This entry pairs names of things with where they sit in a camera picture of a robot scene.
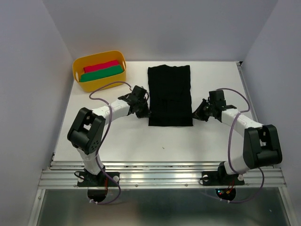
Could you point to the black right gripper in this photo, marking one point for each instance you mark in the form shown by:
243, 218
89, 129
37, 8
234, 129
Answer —
198, 113

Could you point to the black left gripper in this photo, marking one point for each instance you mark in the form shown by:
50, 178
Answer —
145, 113

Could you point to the black t-shirt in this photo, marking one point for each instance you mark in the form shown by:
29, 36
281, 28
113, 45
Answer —
170, 97

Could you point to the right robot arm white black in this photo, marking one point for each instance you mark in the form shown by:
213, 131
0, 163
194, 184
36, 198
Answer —
261, 146

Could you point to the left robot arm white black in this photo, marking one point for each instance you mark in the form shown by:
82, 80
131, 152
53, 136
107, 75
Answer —
90, 128

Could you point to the green rolled t-shirt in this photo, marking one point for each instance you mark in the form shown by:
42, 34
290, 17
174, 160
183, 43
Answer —
100, 74

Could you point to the yellow plastic basket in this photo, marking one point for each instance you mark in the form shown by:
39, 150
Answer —
96, 59

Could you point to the red rolled t-shirt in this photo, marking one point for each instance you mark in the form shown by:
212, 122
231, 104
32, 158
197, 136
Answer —
93, 68

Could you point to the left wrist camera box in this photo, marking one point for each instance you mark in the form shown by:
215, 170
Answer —
139, 93

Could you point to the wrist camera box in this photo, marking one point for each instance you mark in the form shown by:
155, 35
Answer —
217, 99
139, 93

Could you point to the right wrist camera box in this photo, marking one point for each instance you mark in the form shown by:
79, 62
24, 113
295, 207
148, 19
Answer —
217, 99

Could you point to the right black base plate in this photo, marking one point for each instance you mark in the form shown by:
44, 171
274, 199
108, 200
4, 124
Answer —
213, 178

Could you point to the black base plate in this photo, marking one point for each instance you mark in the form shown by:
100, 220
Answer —
86, 179
213, 178

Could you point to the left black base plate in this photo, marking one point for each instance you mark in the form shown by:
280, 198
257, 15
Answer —
86, 179

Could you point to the aluminium rail frame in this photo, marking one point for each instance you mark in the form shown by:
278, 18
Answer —
159, 179

